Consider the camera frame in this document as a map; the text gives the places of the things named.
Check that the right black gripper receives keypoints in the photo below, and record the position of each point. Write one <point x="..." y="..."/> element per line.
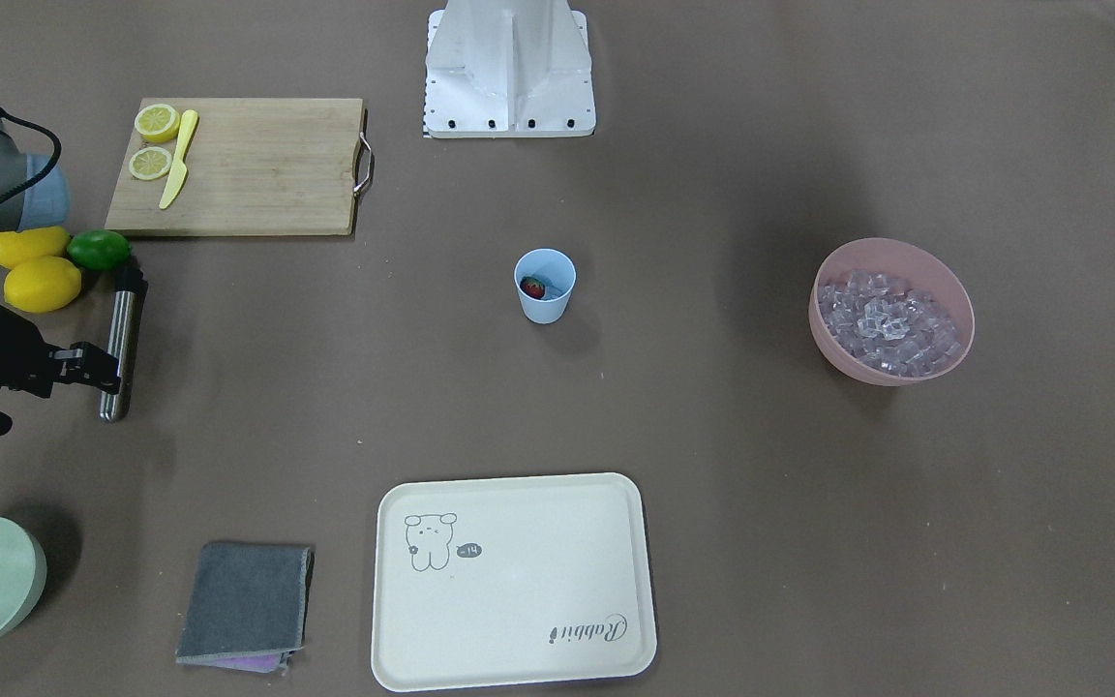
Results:
<point x="14" y="356"/>

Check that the steel muddler black tip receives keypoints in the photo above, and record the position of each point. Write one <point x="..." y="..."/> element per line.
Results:
<point x="130" y="292"/>

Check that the red strawberry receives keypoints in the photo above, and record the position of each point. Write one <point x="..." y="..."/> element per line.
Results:
<point x="532" y="287"/>

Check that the light blue cup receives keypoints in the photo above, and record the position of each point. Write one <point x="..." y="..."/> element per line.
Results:
<point x="544" y="280"/>

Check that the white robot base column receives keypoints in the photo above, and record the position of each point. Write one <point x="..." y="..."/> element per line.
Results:
<point x="508" y="69"/>

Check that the pink bowl of ice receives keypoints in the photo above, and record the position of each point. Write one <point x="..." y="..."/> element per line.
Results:
<point x="888" y="313"/>

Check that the yellow lemon lower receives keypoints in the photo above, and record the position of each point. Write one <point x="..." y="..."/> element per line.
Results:
<point x="42" y="285"/>

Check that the yellow lemon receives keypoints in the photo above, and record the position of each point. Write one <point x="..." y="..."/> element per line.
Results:
<point x="18" y="247"/>
<point x="42" y="285"/>

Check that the green lime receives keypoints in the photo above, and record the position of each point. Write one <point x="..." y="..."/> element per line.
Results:
<point x="99" y="250"/>

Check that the yellow lemon upper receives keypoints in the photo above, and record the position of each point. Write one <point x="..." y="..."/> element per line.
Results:
<point x="18" y="247"/>

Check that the lemon half slice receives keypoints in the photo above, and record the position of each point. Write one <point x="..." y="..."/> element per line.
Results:
<point x="157" y="123"/>
<point x="150" y="163"/>

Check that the wooden cutting board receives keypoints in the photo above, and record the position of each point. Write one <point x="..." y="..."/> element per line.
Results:
<point x="257" y="166"/>

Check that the yellow plastic knife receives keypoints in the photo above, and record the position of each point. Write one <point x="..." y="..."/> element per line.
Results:
<point x="178" y="172"/>

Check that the grey folded cloth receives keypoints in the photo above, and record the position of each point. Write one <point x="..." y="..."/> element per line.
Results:
<point x="247" y="608"/>

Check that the cream rabbit tray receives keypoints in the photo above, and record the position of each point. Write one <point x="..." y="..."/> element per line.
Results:
<point x="511" y="581"/>

